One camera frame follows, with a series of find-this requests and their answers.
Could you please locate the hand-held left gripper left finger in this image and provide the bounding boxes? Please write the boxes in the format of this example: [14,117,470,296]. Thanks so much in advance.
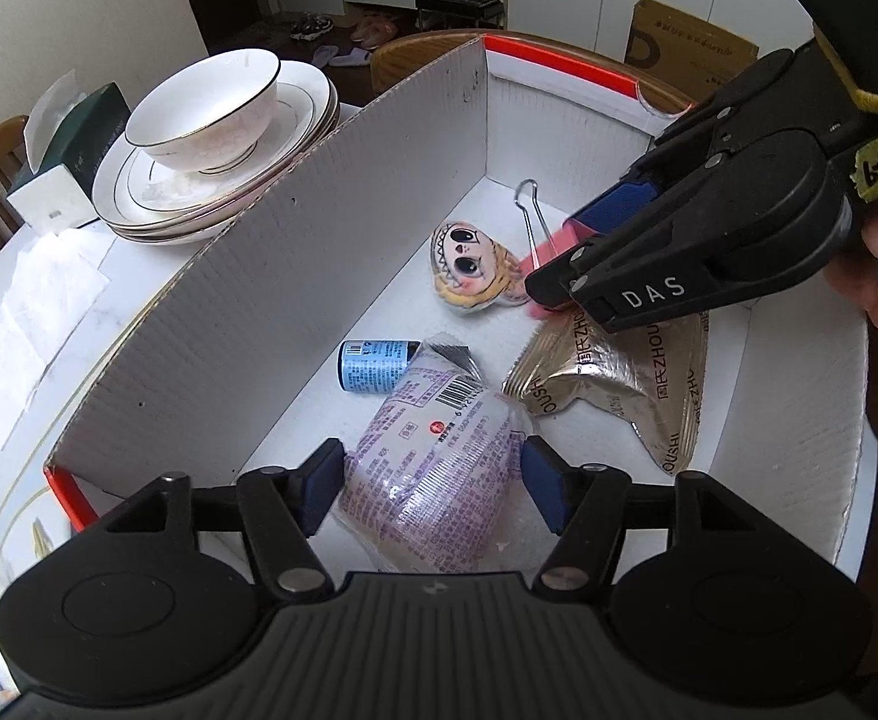
[97,439,346,601]

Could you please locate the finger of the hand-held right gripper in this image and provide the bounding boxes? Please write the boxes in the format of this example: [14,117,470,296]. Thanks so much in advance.
[525,172,719,335]
[562,41,834,235]

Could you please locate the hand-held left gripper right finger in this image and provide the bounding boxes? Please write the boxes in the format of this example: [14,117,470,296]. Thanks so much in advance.
[521,437,770,593]

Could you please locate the pink binder clip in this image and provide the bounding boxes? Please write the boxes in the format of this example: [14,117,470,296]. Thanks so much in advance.
[514,178,606,320]

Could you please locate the pink bread packet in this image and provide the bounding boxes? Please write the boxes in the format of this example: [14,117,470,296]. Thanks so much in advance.
[334,341,526,575]

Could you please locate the gold foil packet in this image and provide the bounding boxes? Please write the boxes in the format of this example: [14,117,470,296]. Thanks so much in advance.
[502,307,710,477]

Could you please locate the small blue label bottle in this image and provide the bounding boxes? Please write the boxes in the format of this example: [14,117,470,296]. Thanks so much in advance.
[335,339,421,393]

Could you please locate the cartoon face charm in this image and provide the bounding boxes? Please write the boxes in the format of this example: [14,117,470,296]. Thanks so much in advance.
[430,220,526,314]

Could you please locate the red cardboard shoe box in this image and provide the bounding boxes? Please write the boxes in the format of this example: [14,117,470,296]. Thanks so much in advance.
[43,30,878,567]

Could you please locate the white marble desktop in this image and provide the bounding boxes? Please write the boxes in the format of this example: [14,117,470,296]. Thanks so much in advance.
[0,97,368,691]

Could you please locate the large cardboard box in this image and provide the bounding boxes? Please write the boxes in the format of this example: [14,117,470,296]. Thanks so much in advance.
[625,0,759,87]

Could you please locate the black low rack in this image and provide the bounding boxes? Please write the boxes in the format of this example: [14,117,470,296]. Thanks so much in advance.
[412,0,501,32]

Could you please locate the wooden round-back chair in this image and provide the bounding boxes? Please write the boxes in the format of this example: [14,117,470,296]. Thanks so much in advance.
[370,30,699,110]

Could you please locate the white gold-rimmed plate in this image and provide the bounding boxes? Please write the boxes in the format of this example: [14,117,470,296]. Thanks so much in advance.
[104,101,342,245]

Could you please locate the pink slippers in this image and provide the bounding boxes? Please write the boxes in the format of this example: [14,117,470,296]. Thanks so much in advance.
[350,11,402,46]

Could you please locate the lavender slippers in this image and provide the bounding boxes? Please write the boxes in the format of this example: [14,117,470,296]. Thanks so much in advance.
[311,45,374,70]

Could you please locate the white paper tissue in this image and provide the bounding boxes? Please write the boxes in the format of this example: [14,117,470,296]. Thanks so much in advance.
[0,229,110,451]

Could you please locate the dark sneakers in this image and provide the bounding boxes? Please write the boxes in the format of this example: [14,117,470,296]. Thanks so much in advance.
[290,13,335,42]

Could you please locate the white gold-rimmed bowl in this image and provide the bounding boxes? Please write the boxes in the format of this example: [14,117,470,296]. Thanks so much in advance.
[124,49,282,177]

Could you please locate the green white tissue box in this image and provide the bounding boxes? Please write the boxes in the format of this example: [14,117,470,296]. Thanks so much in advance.
[7,71,134,230]

